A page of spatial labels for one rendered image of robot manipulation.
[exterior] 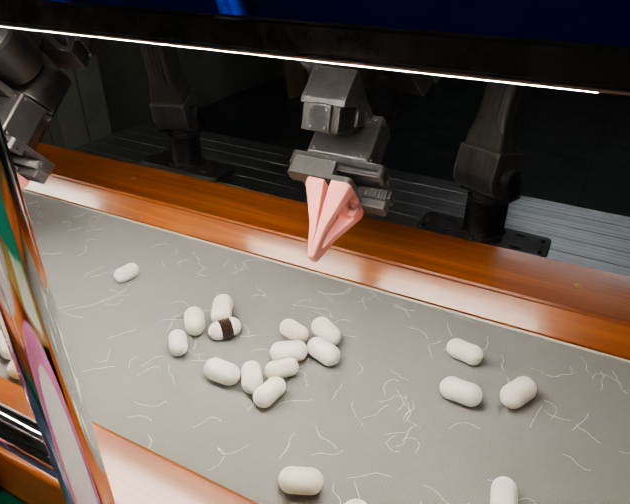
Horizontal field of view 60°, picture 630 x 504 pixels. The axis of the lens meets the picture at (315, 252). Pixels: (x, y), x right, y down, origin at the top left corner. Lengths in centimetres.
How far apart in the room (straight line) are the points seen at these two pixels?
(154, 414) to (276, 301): 19
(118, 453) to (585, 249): 72
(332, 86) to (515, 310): 29
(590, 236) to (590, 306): 37
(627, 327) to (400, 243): 25
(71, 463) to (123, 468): 12
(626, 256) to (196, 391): 67
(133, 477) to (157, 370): 14
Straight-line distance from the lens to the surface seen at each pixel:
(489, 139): 80
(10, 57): 69
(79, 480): 34
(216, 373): 50
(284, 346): 52
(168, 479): 42
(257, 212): 74
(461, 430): 49
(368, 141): 54
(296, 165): 56
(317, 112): 50
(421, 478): 45
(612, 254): 94
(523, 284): 63
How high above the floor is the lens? 110
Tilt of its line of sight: 31 degrees down
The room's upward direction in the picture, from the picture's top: straight up
